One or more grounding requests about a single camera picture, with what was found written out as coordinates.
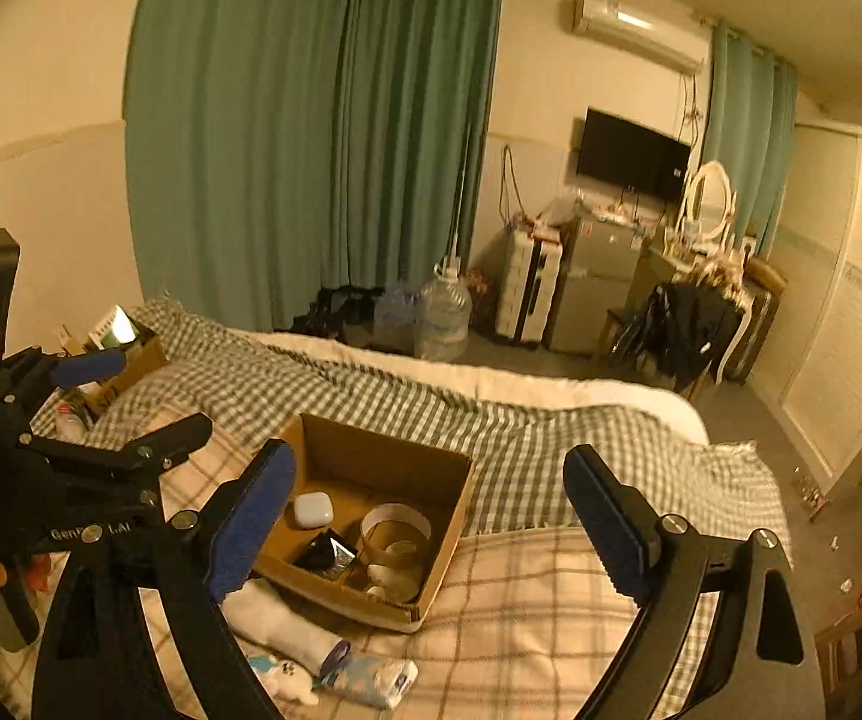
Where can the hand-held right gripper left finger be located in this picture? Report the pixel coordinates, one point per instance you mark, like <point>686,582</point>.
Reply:
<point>249,521</point>

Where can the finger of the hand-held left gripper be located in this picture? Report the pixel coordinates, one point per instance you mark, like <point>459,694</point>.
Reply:
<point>87,367</point>
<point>170,441</point>

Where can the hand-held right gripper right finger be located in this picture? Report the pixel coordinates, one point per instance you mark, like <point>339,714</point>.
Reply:
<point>612,534</point>

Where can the small cardboard box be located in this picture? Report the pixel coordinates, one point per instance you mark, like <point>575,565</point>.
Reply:
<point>135,369</point>

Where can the white card pack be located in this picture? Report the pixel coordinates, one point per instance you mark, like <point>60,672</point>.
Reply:
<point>112,326</point>

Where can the small white bottle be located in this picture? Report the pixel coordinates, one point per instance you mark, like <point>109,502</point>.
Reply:
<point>71,421</point>

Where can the white earbuds case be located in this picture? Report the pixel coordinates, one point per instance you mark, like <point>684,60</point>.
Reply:
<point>313,511</point>

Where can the black foil packet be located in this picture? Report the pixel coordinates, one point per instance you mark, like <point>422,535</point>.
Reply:
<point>327,551</point>

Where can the white rolled cloth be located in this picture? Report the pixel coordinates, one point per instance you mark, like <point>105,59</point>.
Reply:
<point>281,626</point>

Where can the beige plaid blanket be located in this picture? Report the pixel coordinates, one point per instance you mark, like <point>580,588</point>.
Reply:
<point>521,615</point>

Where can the small white toy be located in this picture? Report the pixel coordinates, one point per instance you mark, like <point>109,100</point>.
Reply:
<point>285,681</point>

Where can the open cardboard box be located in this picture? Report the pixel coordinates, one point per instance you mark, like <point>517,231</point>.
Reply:
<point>447,540</point>

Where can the tissue packet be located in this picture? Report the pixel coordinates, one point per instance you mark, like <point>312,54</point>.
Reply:
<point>371,679</point>

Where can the green checked blanket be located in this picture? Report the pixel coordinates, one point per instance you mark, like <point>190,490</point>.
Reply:
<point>416,405</point>

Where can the wooden chair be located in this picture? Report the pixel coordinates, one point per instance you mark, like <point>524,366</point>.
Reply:
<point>615,330</point>

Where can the black bag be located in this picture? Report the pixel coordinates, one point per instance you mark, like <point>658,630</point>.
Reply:
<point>337,311</point>

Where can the black clothing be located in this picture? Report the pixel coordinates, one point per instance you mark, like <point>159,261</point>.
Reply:
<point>690,330</point>

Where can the grey mini fridge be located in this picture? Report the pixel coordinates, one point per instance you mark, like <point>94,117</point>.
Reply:
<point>596,285</point>

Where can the small clear water jug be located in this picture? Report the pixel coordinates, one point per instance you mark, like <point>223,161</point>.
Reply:
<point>397,319</point>

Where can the wooden stool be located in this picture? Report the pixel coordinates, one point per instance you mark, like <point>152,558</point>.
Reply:
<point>855,637</point>

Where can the white suitcase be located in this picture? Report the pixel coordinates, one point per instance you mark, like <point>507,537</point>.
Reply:
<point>525,285</point>

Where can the brown suitcase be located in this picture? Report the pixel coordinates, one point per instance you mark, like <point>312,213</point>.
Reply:
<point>761,315</point>

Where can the dressing table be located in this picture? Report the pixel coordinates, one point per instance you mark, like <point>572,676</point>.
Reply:
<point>656,262</point>

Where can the large clear water jug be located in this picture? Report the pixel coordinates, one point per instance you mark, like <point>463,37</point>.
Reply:
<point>442,315</point>

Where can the wide green curtain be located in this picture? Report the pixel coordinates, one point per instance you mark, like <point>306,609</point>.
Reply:
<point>236,127</point>

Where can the white wardrobe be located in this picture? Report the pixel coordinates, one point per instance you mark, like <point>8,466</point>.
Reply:
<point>844,300</point>

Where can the clear plastic bag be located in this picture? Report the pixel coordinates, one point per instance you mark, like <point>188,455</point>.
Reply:
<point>566,206</point>

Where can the white oval mirror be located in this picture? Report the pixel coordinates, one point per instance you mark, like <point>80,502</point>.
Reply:
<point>708,199</point>

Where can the narrow green curtain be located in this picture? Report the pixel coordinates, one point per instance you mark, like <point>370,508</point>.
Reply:
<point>416,127</point>

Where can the light green curtain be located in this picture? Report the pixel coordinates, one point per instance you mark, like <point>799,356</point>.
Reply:
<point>750,135</point>

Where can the white air conditioner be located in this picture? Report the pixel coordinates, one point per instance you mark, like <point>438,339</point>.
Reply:
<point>637,30</point>

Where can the black wall television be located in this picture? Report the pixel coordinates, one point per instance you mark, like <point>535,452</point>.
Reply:
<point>630,154</point>

